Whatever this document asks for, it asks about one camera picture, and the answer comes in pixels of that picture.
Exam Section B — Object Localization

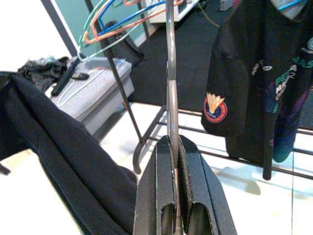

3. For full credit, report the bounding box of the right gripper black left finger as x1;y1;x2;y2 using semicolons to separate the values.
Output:
133;136;180;235

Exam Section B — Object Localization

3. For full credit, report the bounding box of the black metal clothes rack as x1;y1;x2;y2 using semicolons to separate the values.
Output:
40;0;313;182

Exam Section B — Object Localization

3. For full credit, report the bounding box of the dark grey crumpled garment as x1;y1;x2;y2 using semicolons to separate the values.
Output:
17;55;74;93

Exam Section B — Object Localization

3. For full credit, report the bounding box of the black remote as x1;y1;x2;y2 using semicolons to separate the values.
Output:
71;72;90;80

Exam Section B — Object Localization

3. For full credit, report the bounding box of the grey plastic hanger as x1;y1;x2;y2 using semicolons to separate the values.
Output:
164;0;183;235

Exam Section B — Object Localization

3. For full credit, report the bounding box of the plain black shirt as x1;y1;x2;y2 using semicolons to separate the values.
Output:
0;70;137;235

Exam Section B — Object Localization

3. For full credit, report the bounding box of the black shirt with shuttlecock badge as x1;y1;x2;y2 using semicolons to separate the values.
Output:
201;0;313;181

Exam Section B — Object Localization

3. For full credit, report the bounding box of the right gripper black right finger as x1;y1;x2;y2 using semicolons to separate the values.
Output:
177;135;238;235

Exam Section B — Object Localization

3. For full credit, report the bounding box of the blue plastic hanger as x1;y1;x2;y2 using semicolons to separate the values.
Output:
277;0;309;12

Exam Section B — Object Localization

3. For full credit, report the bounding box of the grey hard case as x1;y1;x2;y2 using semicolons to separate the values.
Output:
45;56;135;135

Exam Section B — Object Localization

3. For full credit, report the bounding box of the green wire hanger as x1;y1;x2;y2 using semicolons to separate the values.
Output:
79;0;115;47

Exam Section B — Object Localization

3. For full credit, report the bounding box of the white wire hanger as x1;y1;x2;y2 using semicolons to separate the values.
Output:
75;12;157;62

